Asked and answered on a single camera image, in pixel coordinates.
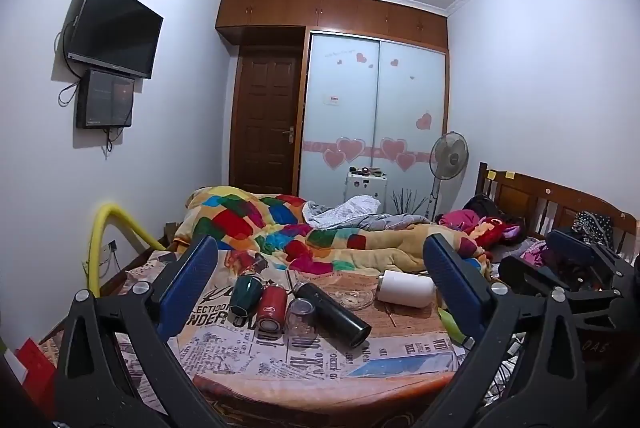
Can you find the yellow foam tube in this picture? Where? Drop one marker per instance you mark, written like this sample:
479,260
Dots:
100,228

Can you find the newspaper print blanket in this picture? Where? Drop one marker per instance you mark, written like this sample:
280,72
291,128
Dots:
300,358

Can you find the white appliance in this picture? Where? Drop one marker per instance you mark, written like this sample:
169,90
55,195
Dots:
366,188

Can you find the pink clothing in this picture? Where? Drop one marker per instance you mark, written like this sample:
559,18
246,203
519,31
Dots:
457,219

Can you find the wall-mounted black television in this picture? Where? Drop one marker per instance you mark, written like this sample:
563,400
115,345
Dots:
117,25

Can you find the clear glass dish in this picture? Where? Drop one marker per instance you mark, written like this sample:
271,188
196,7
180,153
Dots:
352,300

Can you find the red can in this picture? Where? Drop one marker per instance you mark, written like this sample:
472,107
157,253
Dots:
272,308

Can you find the frosted sliding wardrobe doors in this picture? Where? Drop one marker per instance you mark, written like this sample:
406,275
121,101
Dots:
370,108

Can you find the wooden overhead cabinet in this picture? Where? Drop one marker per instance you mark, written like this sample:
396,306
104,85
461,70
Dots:
330,15

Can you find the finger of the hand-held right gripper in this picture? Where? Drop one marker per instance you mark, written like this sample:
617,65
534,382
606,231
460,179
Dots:
522,275
570,242

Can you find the red plush toy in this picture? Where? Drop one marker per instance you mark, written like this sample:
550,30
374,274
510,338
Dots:
497,230

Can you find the black thermos bottle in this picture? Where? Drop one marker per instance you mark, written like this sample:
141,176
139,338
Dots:
332,314

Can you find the polka dot cloth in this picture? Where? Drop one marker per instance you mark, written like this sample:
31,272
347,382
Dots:
592,228

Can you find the clear glass cup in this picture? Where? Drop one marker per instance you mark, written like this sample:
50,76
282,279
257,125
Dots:
300,318

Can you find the red box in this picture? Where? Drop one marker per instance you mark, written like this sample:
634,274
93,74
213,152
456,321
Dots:
37,368

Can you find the white thermos bottle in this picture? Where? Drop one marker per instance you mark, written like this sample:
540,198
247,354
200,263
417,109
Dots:
406,288

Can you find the small wall-mounted monitor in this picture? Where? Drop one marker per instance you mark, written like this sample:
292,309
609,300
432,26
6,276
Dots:
106,98

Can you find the dark dried twigs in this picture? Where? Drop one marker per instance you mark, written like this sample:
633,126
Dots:
407,203

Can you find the green plastic object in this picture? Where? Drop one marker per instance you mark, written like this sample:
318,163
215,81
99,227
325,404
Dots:
452,325

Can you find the standing fan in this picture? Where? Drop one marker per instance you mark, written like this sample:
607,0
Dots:
450,155

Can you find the grey cloth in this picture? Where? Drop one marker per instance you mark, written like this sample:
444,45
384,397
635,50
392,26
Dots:
350,210

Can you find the dark green cup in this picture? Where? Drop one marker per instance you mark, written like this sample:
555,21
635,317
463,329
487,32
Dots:
246,295

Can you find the black bag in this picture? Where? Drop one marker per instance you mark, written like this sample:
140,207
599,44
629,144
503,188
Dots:
485,206

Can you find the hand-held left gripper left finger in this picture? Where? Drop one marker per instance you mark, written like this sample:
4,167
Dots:
190,288

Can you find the dark wooden door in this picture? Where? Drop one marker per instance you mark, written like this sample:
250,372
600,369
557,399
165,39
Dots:
265,123

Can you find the colourful patchwork quilt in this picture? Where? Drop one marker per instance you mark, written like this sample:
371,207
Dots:
240,213

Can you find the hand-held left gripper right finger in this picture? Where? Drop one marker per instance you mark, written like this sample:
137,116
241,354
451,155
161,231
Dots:
452,288

